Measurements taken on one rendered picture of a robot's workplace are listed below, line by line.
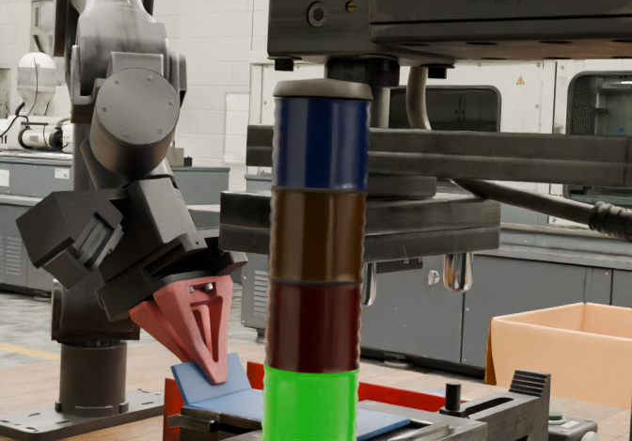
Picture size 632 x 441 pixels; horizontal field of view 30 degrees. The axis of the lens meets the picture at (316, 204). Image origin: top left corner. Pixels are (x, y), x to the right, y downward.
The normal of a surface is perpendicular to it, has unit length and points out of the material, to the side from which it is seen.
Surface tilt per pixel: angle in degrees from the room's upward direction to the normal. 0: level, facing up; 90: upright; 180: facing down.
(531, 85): 90
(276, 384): 76
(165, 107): 67
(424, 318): 90
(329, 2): 90
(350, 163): 104
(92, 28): 26
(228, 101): 90
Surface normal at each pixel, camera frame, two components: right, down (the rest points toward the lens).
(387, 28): -0.58, 0.02
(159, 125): 0.25, -0.34
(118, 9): 0.15, -0.87
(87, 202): 0.72, -0.46
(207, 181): 0.77, 0.07
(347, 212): 0.55, 0.31
